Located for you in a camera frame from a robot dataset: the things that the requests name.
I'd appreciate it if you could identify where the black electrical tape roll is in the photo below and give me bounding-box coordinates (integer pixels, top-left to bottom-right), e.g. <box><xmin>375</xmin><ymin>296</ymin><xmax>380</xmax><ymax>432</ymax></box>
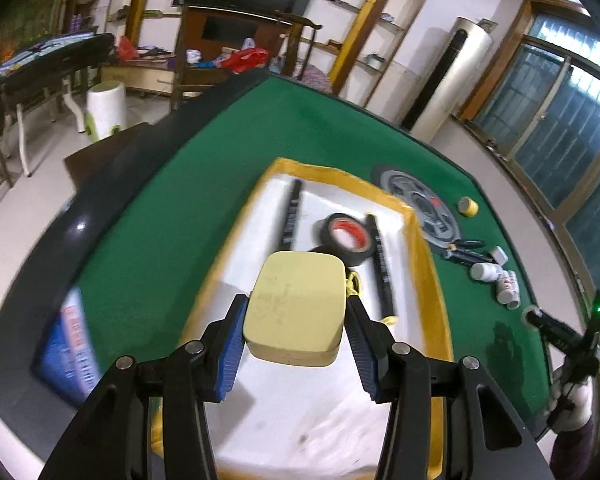
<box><xmin>307</xmin><ymin>213</ymin><xmax>372</xmax><ymax>267</ymax></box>

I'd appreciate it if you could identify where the white foam box yellow tape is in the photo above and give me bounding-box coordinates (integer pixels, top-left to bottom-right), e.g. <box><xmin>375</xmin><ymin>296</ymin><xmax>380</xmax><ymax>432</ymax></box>
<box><xmin>150</xmin><ymin>157</ymin><xmax>455</xmax><ymax>480</ymax></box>

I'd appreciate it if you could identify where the white plastic bottle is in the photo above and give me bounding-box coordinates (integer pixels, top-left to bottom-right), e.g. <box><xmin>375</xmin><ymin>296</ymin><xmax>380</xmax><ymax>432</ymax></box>
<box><xmin>469</xmin><ymin>261</ymin><xmax>503</xmax><ymax>282</ymax></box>

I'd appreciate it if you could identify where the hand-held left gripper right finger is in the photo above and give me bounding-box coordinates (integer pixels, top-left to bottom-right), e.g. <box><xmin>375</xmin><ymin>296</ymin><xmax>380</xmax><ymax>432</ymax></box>
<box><xmin>344</xmin><ymin>294</ymin><xmax>556</xmax><ymax>480</ymax></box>

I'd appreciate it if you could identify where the person's right hand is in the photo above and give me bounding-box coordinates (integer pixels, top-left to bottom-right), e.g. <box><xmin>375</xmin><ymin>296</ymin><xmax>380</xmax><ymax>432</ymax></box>
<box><xmin>545</xmin><ymin>364</ymin><xmax>595</xmax><ymax>433</ymax></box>

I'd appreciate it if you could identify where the blue pamphlet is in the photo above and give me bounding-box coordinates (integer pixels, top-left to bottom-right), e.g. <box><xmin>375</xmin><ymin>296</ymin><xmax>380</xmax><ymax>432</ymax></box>
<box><xmin>34</xmin><ymin>287</ymin><xmax>103</xmax><ymax>407</ymax></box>

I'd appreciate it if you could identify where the window with wooden frame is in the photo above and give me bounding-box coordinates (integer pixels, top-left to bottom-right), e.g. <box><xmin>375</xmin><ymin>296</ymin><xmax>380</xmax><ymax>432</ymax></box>
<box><xmin>460</xmin><ymin>0</ymin><xmax>600</xmax><ymax>311</ymax></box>

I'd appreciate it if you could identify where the dark brown side table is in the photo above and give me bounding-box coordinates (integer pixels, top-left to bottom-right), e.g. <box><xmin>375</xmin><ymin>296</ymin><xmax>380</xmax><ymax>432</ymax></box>
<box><xmin>62</xmin><ymin>122</ymin><xmax>151</xmax><ymax>186</ymax></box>

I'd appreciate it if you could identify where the wooden wall shelf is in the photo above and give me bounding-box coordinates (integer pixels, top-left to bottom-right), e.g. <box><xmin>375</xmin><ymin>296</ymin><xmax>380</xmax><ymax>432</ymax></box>
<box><xmin>312</xmin><ymin>0</ymin><xmax>431</xmax><ymax>96</ymax></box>

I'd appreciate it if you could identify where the standing air conditioner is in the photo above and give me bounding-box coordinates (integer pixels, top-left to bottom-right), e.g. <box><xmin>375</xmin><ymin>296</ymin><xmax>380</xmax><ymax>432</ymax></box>
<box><xmin>402</xmin><ymin>16</ymin><xmax>495</xmax><ymax>143</ymax></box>

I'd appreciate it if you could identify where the long black marker pale yellow cap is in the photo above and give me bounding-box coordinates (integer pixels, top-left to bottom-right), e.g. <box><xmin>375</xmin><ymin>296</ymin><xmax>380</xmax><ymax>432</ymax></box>
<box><xmin>364</xmin><ymin>214</ymin><xmax>399</xmax><ymax>323</ymax></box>

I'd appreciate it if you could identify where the black side table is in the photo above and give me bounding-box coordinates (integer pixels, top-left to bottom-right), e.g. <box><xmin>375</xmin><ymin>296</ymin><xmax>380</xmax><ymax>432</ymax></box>
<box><xmin>0</xmin><ymin>32</ymin><xmax>117</xmax><ymax>176</ymax></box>

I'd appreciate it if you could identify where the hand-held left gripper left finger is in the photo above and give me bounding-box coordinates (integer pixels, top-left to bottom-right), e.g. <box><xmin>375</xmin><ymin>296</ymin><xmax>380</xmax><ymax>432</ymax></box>
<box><xmin>37</xmin><ymin>293</ymin><xmax>250</xmax><ymax>480</ymax></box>

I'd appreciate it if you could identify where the black marker purple cap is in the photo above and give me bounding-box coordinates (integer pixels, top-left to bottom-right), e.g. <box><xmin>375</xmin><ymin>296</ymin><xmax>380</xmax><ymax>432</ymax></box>
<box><xmin>278</xmin><ymin>179</ymin><xmax>304</xmax><ymax>252</ymax></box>

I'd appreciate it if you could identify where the person's right forearm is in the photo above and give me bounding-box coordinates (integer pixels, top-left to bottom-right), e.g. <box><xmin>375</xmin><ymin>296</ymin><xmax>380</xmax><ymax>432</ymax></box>
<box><xmin>549</xmin><ymin>420</ymin><xmax>598</xmax><ymax>480</ymax></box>

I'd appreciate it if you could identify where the white and green stool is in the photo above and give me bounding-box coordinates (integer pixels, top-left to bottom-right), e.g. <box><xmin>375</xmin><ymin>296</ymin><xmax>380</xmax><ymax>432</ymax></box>
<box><xmin>82</xmin><ymin>82</ymin><xmax>129</xmax><ymax>142</ymax></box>

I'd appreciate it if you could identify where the pale yellow box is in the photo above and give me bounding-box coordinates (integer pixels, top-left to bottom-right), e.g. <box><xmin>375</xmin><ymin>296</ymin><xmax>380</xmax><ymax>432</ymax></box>
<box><xmin>243</xmin><ymin>251</ymin><xmax>348</xmax><ymax>368</ymax></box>

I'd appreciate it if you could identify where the flower wall poster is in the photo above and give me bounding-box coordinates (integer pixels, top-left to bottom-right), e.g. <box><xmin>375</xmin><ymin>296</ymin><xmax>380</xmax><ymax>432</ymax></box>
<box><xmin>0</xmin><ymin>0</ymin><xmax>76</xmax><ymax>78</ymax></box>

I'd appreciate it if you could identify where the round table control panel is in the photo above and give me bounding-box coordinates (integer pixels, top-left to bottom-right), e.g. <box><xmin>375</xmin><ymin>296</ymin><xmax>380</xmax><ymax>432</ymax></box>
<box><xmin>371</xmin><ymin>164</ymin><xmax>463</xmax><ymax>252</ymax></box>

